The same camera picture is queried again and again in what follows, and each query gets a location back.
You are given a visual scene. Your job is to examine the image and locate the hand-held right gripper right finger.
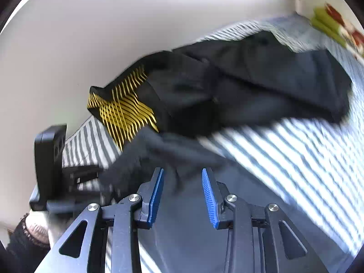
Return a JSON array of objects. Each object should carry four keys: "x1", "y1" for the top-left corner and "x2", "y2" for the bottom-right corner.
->
[{"x1": 201, "y1": 167, "x2": 330, "y2": 273}]

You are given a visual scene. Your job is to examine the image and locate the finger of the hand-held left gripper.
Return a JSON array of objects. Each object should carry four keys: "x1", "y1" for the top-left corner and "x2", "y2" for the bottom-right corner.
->
[{"x1": 68, "y1": 165, "x2": 114, "y2": 200}]

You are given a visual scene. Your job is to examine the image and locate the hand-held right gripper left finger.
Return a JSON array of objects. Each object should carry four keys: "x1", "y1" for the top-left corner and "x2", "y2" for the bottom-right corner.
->
[{"x1": 34, "y1": 167, "x2": 165, "y2": 273}]

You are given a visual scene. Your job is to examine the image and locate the dark grey pants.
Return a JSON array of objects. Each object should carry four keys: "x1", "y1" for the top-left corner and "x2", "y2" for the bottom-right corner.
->
[{"x1": 99, "y1": 128, "x2": 353, "y2": 273}]

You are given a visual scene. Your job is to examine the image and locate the person's left forearm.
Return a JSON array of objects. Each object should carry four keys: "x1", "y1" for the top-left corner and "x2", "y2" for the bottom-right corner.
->
[{"x1": 6, "y1": 210, "x2": 57, "y2": 262}]

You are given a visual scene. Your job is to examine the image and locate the blue striped quilt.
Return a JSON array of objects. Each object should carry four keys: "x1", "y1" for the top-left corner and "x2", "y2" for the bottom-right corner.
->
[{"x1": 61, "y1": 14, "x2": 364, "y2": 273}]

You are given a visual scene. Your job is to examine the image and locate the black garment with yellow stripes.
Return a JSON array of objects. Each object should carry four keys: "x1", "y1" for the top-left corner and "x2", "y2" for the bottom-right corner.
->
[{"x1": 87, "y1": 31, "x2": 353, "y2": 151}]

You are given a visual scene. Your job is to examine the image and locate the red floral folded blanket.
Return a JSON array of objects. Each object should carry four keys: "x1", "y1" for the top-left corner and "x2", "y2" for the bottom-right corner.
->
[{"x1": 324, "y1": 3, "x2": 364, "y2": 49}]

